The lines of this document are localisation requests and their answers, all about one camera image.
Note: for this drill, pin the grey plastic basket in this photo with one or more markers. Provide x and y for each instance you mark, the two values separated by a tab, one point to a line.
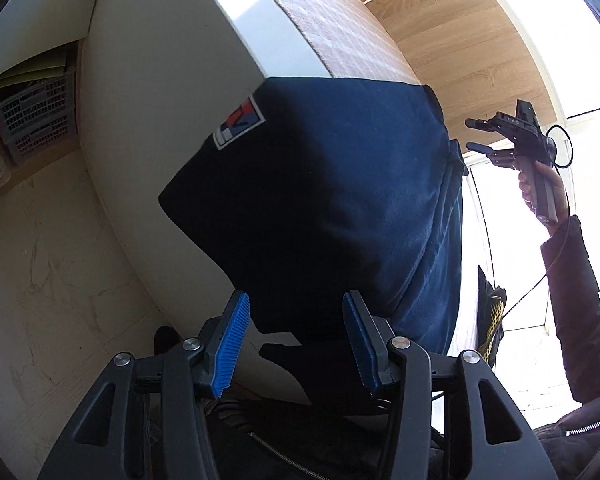
30	115

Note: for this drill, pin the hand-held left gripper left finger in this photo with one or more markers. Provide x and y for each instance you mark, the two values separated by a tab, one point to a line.
232	345

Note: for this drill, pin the person's black shoe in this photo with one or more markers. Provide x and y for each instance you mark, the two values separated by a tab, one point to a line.
165	340

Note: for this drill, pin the white framed window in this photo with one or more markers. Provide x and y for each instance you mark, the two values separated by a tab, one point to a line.
517	260

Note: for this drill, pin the black garment yellow pattern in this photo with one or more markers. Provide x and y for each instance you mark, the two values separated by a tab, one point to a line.
486	287

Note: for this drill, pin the person's right forearm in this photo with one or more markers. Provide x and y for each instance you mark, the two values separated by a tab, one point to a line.
585	310

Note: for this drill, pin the olive green folder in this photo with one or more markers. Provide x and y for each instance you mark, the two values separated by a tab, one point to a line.
35	67

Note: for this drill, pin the light wooden panel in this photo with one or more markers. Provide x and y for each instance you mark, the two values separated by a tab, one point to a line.
455	45

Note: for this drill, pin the person's right hand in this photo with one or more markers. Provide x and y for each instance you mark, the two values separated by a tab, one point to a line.
562	195

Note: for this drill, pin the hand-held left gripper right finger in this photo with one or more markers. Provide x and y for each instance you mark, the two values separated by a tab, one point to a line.
362	345

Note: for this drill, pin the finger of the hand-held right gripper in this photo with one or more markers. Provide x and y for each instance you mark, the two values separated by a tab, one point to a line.
480	123
500	159

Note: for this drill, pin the navy blue shirt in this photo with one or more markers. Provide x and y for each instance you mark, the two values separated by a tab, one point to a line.
330	185

